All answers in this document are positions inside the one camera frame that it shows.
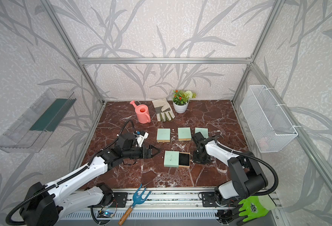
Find green black garden glove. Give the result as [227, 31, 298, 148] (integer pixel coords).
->
[232, 195, 276, 226]

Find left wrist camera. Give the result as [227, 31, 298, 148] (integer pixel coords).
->
[136, 131, 149, 147]

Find small circuit board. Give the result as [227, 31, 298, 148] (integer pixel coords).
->
[97, 210, 115, 218]

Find clear plastic wall shelf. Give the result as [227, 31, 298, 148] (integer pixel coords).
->
[0, 88, 76, 153]

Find blue garden fork wooden handle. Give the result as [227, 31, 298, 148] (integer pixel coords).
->
[118, 184, 152, 226]

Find pink watering can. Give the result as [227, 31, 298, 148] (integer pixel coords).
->
[130, 101, 151, 124]

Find grey work gloves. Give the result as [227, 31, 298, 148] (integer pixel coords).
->
[152, 98, 175, 122]

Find mint drawer jewelry box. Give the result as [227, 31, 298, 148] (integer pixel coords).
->
[178, 127, 192, 141]

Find potted plant white pot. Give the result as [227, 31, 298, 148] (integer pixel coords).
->
[173, 90, 197, 114]

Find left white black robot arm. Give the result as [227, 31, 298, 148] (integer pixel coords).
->
[5, 131, 160, 226]

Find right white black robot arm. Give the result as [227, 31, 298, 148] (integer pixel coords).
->
[192, 132, 279, 201]

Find white wire mesh basket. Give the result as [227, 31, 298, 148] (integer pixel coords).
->
[240, 85, 298, 153]

